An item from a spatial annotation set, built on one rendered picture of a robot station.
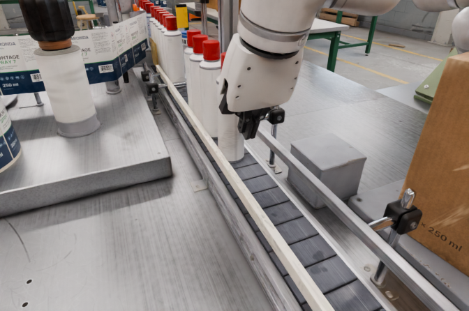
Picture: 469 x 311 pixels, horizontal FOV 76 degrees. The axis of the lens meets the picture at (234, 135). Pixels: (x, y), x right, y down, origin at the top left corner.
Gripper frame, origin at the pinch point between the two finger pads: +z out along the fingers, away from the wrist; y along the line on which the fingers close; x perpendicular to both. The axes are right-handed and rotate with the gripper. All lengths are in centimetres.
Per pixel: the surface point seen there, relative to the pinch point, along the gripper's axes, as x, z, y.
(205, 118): -13.9, 12.0, 1.8
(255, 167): 0.9, 11.6, -3.2
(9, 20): -705, 353, 195
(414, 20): -334, 198, -528
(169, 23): -50, 10, 1
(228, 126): -4.7, 5.1, 0.9
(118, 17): -75, 21, 12
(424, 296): 29.2, -7.2, -3.3
